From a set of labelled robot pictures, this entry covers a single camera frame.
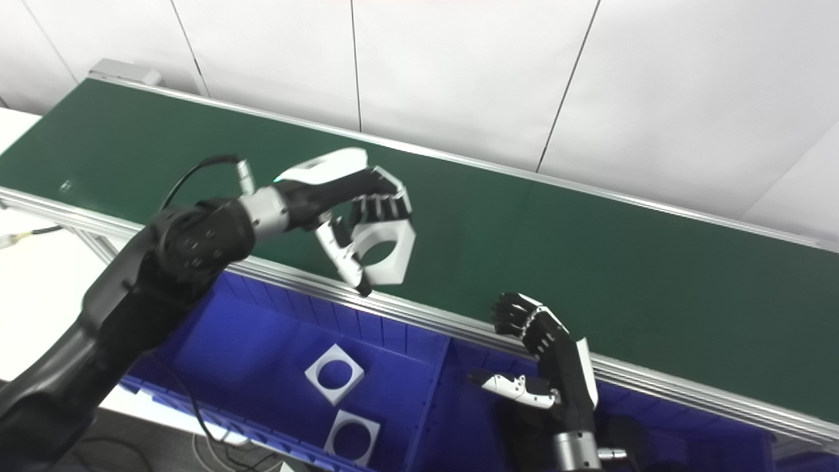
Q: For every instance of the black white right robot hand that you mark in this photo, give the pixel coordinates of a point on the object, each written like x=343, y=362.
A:
x=567, y=373

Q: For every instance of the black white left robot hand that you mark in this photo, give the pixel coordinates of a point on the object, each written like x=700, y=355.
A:
x=321, y=187

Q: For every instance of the white square part with hole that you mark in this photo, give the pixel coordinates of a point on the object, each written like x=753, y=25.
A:
x=372, y=429
x=393, y=269
x=335, y=398

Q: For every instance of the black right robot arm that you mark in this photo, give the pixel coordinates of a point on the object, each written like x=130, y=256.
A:
x=577, y=455

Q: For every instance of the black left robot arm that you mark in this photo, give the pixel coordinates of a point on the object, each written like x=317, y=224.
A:
x=131, y=295

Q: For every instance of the green conveyor belt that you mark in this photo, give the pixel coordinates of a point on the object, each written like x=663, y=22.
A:
x=432, y=321
x=590, y=262

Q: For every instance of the blue plastic bin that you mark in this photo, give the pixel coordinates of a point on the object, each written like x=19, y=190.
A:
x=459, y=432
x=262, y=341

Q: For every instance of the grey conveyor motor box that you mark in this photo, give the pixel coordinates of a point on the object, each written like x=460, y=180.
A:
x=124, y=69

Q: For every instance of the aluminium conveyor leg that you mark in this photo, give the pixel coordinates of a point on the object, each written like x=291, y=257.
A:
x=98, y=246

